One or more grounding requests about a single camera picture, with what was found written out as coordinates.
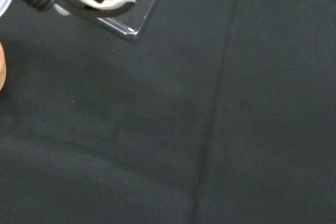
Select clear funnel stand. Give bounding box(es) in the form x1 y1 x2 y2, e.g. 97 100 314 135
94 0 163 43

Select person's hand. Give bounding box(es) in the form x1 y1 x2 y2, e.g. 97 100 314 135
0 40 7 93

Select black bench cloth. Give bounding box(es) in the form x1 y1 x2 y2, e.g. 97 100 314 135
0 0 336 224

